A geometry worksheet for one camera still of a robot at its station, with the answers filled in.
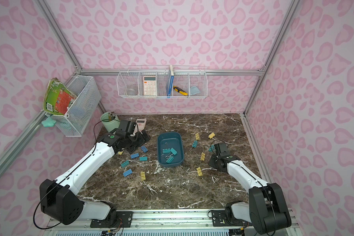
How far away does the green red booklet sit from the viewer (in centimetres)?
68

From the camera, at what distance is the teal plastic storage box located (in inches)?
37.1

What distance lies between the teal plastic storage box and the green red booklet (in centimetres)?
54
